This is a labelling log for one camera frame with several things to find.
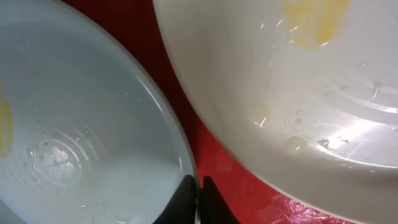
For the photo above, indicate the red plastic tray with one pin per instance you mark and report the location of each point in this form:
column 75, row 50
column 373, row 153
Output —
column 133, row 23

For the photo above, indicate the light blue plate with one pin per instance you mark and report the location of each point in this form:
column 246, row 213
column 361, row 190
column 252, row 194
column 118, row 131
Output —
column 86, row 135

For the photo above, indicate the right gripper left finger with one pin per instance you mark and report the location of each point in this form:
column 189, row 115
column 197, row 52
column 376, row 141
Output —
column 182, row 207

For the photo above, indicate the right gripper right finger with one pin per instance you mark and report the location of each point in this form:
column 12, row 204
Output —
column 213, row 207

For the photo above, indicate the white cream plate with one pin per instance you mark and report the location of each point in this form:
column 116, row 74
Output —
column 302, row 93

